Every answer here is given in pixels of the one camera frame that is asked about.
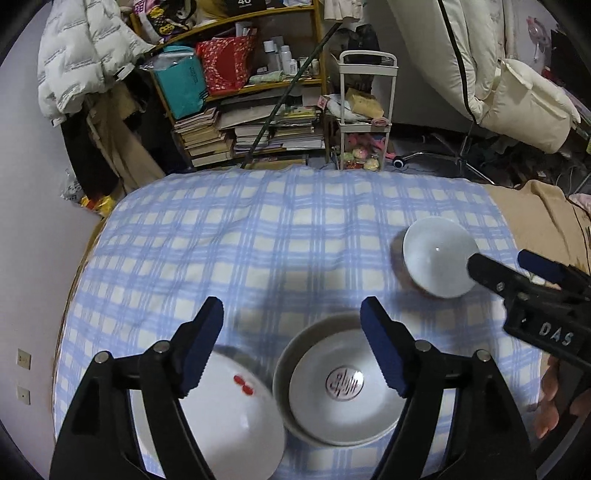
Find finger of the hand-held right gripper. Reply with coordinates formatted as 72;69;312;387
467;253;561;300
517;249;591;296

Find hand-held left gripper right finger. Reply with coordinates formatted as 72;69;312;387
359;296;540;480

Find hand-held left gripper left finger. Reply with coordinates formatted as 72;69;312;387
48;296;225;480

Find small white bowl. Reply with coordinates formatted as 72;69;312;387
403;218;481;299

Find white plate with grey emblem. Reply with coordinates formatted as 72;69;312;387
288;329;408;446

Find white cherry print plate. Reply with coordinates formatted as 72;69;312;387
131;346;287;480

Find person's right hand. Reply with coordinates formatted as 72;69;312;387
536;355;591;440

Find blue plaid blanket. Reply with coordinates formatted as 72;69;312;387
51;166;546;480

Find office chair base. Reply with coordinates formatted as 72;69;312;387
392;134;499;185

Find pile of soft toys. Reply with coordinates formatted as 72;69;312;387
339;134;393;171

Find cream office chair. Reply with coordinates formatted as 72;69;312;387
388;0;583;153

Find colourful snack packets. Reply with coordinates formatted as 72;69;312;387
65;171;125;217

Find brown paper packet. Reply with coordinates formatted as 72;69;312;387
346;88;385;120

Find stack of books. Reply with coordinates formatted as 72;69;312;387
173;95;326;169

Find beige coat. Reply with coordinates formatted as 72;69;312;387
88;85;167;190

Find black garment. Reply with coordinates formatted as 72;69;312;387
60;115;122;195

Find white trolley cart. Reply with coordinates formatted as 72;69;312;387
330;51;399;171

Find dark green pole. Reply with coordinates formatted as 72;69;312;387
240;23;342;169

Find teal bag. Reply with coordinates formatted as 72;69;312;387
152;46;208;120

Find yellow wooden shelf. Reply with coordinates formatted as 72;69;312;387
129;0;327;171

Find red patterned bag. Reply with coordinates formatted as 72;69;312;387
196;36;257;95

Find white puffer jacket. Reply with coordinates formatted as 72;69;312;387
37;0;155;121

